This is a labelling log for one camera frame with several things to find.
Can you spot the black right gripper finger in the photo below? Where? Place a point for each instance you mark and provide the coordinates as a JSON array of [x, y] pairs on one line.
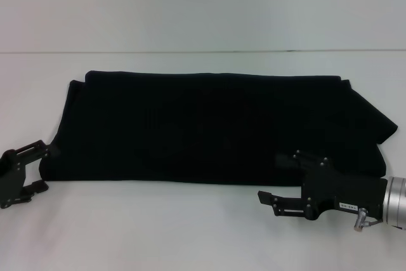
[[295, 160], [285, 205]]

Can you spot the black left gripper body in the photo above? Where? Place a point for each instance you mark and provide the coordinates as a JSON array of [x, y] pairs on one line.
[[11, 182]]

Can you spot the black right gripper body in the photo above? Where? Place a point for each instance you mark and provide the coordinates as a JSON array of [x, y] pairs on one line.
[[342, 193]]

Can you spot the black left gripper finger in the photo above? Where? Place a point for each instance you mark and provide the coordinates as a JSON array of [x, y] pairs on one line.
[[33, 191], [35, 149]]

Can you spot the black FREE print t-shirt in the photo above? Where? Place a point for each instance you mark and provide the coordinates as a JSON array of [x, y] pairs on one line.
[[206, 125]]

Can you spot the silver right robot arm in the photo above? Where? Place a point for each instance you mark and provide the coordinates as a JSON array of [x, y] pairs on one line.
[[396, 202]]

